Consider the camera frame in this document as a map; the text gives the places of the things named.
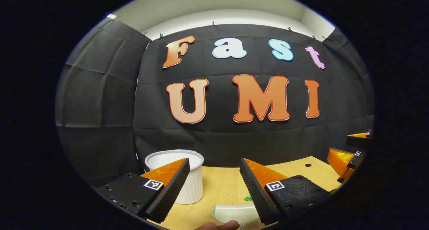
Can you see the white ribbed garbage bin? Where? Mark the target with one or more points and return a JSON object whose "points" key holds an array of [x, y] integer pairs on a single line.
{"points": [[192, 186]]}

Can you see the green paper ball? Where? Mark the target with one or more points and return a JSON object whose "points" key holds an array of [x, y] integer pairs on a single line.
{"points": [[248, 199]]}

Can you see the bright ceiling light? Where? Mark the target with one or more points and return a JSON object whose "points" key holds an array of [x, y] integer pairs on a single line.
{"points": [[111, 16]]}

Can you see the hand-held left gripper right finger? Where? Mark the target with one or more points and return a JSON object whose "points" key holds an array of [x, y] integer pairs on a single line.
{"points": [[256, 196]]}

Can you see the grey plastic dustpan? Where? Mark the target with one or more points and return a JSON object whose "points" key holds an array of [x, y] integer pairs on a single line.
{"points": [[231, 212]]}

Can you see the wooden desktop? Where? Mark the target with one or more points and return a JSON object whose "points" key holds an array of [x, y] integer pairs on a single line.
{"points": [[221, 183]]}

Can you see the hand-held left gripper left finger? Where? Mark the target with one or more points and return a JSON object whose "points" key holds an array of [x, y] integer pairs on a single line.
{"points": [[172, 193]]}

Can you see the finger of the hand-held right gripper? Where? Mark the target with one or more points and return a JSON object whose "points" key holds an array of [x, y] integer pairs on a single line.
{"points": [[358, 139], [342, 161]]}

